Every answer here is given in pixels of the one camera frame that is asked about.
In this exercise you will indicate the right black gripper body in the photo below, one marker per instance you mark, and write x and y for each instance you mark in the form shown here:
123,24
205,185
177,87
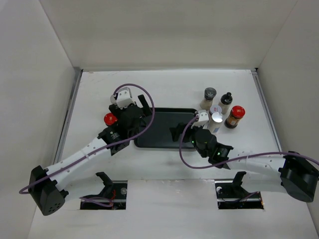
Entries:
193,140

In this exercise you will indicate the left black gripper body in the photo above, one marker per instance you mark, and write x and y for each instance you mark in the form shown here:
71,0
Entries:
116,111

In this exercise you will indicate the red-lid brown jar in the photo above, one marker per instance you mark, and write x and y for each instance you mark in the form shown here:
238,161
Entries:
110,119
236,114

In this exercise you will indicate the silver-lid shaker blue label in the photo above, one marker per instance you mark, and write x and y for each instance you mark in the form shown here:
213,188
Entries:
215,122

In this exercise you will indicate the white-lid jar red label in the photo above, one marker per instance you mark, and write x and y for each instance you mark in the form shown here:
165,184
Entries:
215,109

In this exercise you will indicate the black-cap pepper bottle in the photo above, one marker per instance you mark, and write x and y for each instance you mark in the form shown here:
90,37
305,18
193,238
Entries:
225,102

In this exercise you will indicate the clear-grinder-top salt bottle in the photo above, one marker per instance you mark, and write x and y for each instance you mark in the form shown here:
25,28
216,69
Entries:
209,94

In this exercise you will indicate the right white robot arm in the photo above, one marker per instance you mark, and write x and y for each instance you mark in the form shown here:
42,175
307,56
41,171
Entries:
284,172

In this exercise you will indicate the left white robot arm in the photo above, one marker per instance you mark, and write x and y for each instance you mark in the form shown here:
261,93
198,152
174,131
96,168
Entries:
56,184

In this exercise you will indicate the black rectangular plastic tray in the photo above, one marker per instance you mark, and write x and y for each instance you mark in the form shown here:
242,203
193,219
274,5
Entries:
158,135

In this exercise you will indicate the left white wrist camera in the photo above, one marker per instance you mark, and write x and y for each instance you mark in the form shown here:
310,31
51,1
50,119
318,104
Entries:
123,98

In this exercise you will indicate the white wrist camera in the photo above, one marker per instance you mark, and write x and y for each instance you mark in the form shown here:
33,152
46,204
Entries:
123,98
202,118

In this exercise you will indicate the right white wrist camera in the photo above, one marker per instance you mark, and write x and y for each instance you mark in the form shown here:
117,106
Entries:
202,118

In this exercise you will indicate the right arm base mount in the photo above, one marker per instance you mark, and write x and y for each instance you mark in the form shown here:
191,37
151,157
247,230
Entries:
232,196

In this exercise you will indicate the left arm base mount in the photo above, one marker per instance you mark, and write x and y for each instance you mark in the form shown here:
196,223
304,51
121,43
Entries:
112,197

